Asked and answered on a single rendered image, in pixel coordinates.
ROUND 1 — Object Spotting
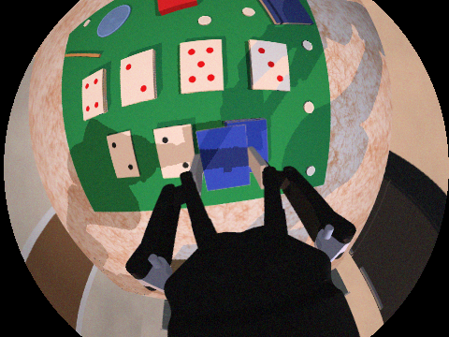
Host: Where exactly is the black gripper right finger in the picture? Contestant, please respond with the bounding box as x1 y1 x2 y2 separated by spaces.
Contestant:
248 146 356 273

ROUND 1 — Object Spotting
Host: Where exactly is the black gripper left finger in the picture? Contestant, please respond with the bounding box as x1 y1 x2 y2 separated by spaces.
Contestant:
125 154 234 293

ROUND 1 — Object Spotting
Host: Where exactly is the blue flat disc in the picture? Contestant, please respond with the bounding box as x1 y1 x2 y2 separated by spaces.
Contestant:
97 5 131 37

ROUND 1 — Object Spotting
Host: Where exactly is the white playing card with red pips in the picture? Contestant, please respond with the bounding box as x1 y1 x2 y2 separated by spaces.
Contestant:
249 39 290 91

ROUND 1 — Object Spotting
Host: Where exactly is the cream playing card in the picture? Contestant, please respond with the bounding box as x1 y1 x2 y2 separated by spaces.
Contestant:
181 39 224 94
82 68 105 121
121 49 155 107

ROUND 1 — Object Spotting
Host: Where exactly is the beige playing card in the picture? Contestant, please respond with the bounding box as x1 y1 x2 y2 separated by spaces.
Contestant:
153 124 195 178

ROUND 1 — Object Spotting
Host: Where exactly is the red square tile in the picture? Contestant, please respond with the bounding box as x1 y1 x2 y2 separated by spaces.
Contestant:
158 0 197 16

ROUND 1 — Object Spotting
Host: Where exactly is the beige card with black dots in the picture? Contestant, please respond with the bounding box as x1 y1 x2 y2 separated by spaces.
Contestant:
107 130 140 178

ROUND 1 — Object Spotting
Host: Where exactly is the green felt mat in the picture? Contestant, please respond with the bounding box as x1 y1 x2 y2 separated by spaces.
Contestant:
62 0 331 212

